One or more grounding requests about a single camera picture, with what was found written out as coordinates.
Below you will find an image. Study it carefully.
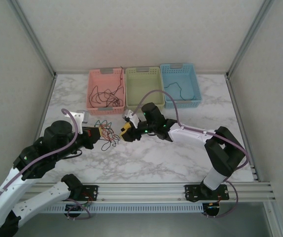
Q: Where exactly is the jumper wire bundle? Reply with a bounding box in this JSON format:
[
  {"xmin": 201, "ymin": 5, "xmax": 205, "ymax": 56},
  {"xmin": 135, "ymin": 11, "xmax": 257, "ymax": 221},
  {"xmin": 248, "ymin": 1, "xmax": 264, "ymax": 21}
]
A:
[{"xmin": 94, "ymin": 119, "xmax": 120, "ymax": 152}]

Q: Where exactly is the black jumper wire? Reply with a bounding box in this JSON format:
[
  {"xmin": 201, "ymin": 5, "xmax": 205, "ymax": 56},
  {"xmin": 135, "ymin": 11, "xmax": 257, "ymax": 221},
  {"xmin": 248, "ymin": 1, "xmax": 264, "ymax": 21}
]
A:
[
  {"xmin": 98, "ymin": 91, "xmax": 121, "ymax": 108},
  {"xmin": 111, "ymin": 66, "xmax": 124, "ymax": 99},
  {"xmin": 96, "ymin": 88, "xmax": 122, "ymax": 104},
  {"xmin": 88, "ymin": 85, "xmax": 102, "ymax": 104}
]

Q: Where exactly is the teal jumper wire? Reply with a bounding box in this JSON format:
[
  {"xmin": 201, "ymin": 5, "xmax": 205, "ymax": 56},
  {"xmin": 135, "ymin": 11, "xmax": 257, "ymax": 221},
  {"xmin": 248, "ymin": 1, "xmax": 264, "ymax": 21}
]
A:
[{"xmin": 165, "ymin": 82, "xmax": 195, "ymax": 101}]

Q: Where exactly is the green plastic basket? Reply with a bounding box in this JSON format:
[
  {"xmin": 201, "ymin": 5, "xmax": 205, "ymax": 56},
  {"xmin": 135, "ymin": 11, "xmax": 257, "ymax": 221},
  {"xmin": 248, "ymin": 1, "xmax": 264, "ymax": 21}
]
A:
[{"xmin": 125, "ymin": 66, "xmax": 166, "ymax": 114}]

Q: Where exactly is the blue plastic basket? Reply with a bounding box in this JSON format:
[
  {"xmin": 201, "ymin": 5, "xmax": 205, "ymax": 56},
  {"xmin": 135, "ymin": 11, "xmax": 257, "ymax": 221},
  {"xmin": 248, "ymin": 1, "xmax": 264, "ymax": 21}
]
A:
[{"xmin": 159, "ymin": 62, "xmax": 203, "ymax": 109}]

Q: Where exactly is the pink plastic basket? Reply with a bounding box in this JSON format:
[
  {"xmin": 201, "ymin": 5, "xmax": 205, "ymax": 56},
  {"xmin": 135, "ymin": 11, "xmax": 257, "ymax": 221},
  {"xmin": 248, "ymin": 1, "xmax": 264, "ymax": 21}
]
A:
[{"xmin": 86, "ymin": 67, "xmax": 127, "ymax": 116}]

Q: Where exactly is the aluminium table edge strip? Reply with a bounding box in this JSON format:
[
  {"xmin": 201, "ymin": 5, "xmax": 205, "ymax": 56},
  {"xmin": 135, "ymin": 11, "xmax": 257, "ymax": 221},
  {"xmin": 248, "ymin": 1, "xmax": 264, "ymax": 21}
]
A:
[{"xmin": 54, "ymin": 71, "xmax": 228, "ymax": 75}]

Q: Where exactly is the control board with LED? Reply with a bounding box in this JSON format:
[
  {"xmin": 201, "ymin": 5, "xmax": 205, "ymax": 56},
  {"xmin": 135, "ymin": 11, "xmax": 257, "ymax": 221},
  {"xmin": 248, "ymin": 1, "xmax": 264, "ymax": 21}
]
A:
[
  {"xmin": 65, "ymin": 203, "xmax": 93, "ymax": 213},
  {"xmin": 204, "ymin": 201, "xmax": 221, "ymax": 216}
]

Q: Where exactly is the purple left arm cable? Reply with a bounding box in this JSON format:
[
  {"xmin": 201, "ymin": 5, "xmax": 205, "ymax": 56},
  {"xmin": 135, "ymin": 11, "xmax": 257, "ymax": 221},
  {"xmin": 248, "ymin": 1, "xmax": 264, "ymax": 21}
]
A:
[{"xmin": 0, "ymin": 108, "xmax": 92, "ymax": 220}]

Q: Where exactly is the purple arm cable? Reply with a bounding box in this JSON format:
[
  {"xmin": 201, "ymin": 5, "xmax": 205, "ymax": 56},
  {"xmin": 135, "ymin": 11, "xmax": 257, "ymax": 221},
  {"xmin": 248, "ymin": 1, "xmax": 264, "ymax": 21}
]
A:
[
  {"xmin": 132, "ymin": 90, "xmax": 250, "ymax": 220},
  {"xmin": 0, "ymin": 108, "xmax": 92, "ymax": 220}
]

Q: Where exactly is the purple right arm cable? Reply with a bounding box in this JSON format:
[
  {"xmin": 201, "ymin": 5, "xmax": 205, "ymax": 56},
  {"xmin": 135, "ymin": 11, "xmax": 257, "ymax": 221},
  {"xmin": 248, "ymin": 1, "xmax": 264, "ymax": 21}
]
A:
[{"xmin": 132, "ymin": 90, "xmax": 250, "ymax": 220}]

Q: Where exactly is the aluminium table side rail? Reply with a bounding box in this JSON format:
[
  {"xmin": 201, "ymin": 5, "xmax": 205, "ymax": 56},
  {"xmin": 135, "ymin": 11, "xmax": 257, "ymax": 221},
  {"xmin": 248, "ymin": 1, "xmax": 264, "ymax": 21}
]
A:
[
  {"xmin": 41, "ymin": 74, "xmax": 57, "ymax": 112},
  {"xmin": 225, "ymin": 74, "xmax": 258, "ymax": 183}
]

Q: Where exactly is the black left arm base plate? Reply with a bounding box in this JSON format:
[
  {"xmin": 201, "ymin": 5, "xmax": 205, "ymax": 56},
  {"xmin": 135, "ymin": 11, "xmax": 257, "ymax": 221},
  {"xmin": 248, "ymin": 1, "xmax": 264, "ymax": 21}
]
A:
[{"xmin": 78, "ymin": 184, "xmax": 100, "ymax": 201}]

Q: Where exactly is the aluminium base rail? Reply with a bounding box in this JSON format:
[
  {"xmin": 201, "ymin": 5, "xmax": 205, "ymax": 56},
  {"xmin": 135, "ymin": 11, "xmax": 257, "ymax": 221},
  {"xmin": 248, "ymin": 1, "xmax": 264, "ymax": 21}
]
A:
[{"xmin": 20, "ymin": 182, "xmax": 277, "ymax": 203}]

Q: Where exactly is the light blue slotted cable duct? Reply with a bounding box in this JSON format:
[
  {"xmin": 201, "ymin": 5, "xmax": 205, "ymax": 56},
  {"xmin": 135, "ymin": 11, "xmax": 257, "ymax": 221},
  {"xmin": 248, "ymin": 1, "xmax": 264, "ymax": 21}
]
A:
[{"xmin": 42, "ymin": 202, "xmax": 205, "ymax": 213}]

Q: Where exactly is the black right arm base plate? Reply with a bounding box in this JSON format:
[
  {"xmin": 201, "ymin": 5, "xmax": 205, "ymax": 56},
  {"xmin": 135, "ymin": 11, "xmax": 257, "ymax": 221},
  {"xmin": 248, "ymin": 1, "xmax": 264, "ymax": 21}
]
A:
[{"xmin": 184, "ymin": 184, "xmax": 231, "ymax": 202}]

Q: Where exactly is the aluminium frame post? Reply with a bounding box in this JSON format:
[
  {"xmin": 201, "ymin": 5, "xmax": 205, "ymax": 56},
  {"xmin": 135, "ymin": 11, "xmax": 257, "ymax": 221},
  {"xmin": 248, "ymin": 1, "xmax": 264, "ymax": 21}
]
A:
[
  {"xmin": 8, "ymin": 0, "xmax": 57, "ymax": 79},
  {"xmin": 225, "ymin": 0, "xmax": 277, "ymax": 79}
]

